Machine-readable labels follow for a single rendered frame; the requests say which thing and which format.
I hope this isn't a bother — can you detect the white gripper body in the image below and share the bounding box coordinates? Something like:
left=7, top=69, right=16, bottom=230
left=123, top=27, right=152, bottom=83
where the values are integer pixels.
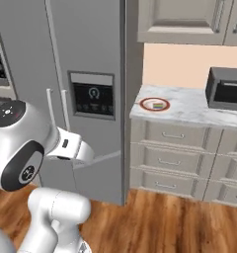
left=72, top=138, right=96, bottom=164

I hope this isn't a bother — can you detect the red rimmed white plate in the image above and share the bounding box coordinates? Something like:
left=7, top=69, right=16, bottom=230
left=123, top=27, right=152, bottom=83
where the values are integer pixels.
left=138, top=96, right=172, bottom=113

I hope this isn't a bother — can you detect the grey toaster oven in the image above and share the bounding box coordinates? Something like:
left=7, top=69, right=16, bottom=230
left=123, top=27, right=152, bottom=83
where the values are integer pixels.
left=204, top=66, right=237, bottom=113

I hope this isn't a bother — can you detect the beige wide cupboard door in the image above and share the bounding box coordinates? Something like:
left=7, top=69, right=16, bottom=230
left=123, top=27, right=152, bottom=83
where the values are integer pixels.
left=137, top=0, right=235, bottom=46

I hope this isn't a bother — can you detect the beige drawer front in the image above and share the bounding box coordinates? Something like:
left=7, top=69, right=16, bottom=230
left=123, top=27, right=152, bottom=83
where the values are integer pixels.
left=144, top=120, right=208, bottom=147
left=217, top=128, right=237, bottom=156
left=204, top=182, right=237, bottom=208
left=140, top=168, right=199, bottom=198
left=210, top=155, right=237, bottom=184
left=142, top=144, right=204, bottom=173

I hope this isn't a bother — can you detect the grey fridge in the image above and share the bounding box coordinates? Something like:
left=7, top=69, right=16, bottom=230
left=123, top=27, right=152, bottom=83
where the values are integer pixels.
left=0, top=0, right=145, bottom=208

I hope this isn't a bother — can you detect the white fridge door handle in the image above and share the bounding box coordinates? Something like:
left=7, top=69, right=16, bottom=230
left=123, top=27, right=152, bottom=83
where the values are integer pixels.
left=59, top=89, right=72, bottom=132
left=45, top=87, right=58, bottom=128

